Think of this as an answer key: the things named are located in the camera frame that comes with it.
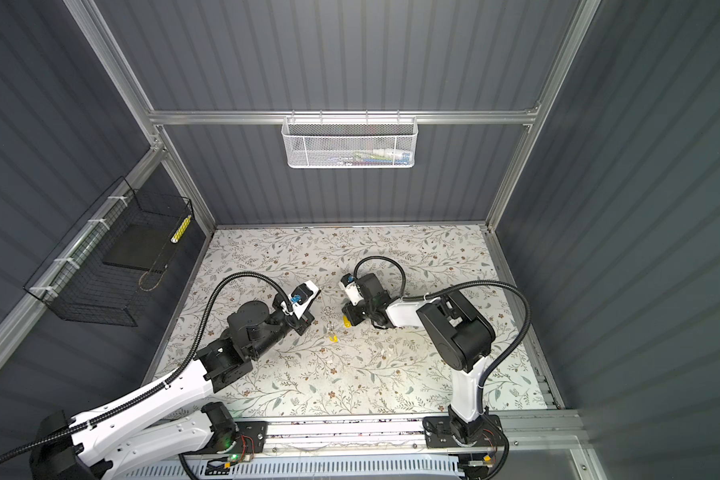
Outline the black wire basket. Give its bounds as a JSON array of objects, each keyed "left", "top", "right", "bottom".
[{"left": 24, "top": 182, "right": 194, "bottom": 327}]

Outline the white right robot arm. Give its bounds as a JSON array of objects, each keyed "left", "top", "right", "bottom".
[{"left": 340, "top": 273, "right": 496, "bottom": 446}]

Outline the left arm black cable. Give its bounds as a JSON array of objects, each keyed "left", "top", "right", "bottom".
[{"left": 0, "top": 271, "right": 295, "bottom": 480}]

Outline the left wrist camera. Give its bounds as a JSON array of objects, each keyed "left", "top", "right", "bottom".
[{"left": 290, "top": 281, "right": 320, "bottom": 322}]

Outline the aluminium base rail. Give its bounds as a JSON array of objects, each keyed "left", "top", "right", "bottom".
[{"left": 95, "top": 413, "right": 577, "bottom": 457}]

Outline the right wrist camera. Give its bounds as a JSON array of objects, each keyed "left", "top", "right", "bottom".
[{"left": 340, "top": 273, "right": 365, "bottom": 306}]

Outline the white vent grille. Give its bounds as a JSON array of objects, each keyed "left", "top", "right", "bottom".
[{"left": 121, "top": 454, "right": 465, "bottom": 479}]

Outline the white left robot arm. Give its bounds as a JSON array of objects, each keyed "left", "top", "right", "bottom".
[{"left": 29, "top": 292, "right": 317, "bottom": 479}]

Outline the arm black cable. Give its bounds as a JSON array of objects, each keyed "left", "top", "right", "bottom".
[
  {"left": 352, "top": 255, "right": 532, "bottom": 480},
  {"left": 0, "top": 271, "right": 295, "bottom": 480}
]

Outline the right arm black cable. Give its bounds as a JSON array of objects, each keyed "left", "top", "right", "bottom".
[{"left": 352, "top": 255, "right": 532, "bottom": 480}]

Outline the white wire mesh basket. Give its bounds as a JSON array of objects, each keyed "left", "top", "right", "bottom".
[{"left": 281, "top": 116, "right": 419, "bottom": 169}]

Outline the yellow marker pen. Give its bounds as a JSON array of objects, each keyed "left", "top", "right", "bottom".
[{"left": 170, "top": 214, "right": 192, "bottom": 244}]

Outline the black foam pad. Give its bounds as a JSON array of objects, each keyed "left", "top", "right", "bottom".
[{"left": 102, "top": 224, "right": 178, "bottom": 273}]

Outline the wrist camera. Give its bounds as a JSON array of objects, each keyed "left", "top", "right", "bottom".
[
  {"left": 340, "top": 273, "right": 365, "bottom": 306},
  {"left": 290, "top": 281, "right": 320, "bottom": 322}
]

